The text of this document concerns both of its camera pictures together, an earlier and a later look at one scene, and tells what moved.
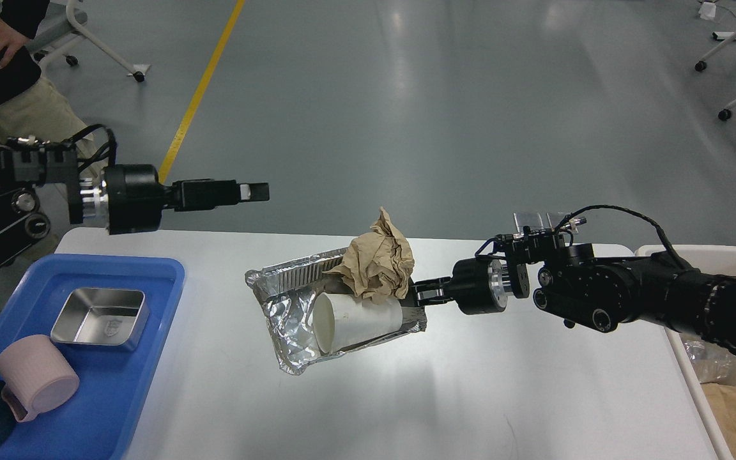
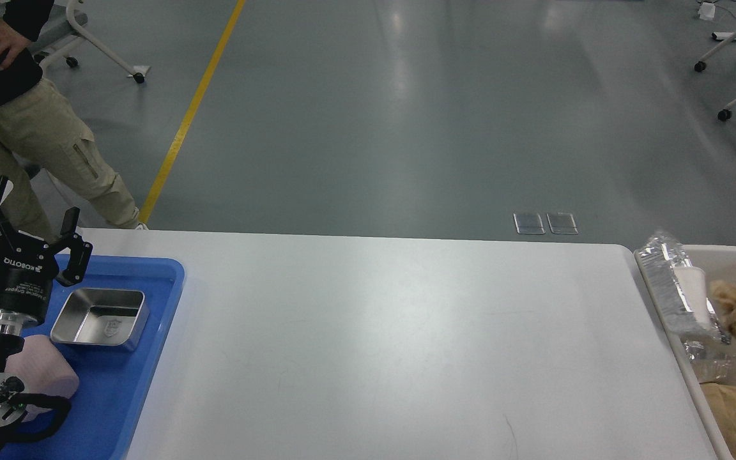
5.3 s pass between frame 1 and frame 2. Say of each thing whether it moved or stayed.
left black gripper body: moved
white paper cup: moved
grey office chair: stayed
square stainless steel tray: stayed
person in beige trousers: stayed
